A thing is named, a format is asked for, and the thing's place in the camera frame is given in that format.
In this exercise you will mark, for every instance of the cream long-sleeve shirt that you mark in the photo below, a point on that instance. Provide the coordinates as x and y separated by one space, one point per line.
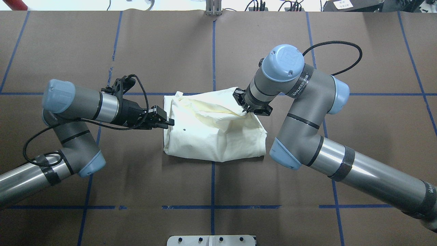
213 127

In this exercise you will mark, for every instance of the small orange black adapter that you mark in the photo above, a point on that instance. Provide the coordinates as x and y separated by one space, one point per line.
256 6

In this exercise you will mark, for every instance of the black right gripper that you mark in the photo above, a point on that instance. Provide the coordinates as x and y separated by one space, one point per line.
256 105

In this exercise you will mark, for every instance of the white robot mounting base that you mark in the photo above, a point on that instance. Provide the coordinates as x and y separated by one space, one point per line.
212 240

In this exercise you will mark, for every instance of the red cylinder bottle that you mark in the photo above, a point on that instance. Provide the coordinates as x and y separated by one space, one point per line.
16 5

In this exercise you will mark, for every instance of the black box with label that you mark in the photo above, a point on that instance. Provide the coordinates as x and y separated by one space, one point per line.
351 5

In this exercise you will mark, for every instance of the aluminium frame post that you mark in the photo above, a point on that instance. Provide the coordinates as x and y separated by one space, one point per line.
214 8

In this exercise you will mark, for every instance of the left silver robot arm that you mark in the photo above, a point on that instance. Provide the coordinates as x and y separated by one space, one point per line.
67 108

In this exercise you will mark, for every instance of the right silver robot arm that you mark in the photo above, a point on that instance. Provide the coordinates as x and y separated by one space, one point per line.
316 94

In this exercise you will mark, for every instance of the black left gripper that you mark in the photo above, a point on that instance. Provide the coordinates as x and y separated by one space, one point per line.
130 113

